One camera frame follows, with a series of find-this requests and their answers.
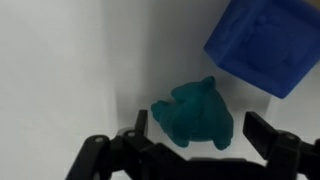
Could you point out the blue cube toy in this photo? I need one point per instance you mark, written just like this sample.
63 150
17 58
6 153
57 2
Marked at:
271 44

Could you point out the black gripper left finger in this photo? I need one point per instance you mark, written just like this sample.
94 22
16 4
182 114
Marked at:
141 125

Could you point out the teal animal toy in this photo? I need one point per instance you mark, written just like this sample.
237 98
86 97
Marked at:
197 113

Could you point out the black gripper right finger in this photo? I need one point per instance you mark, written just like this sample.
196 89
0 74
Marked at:
259 133

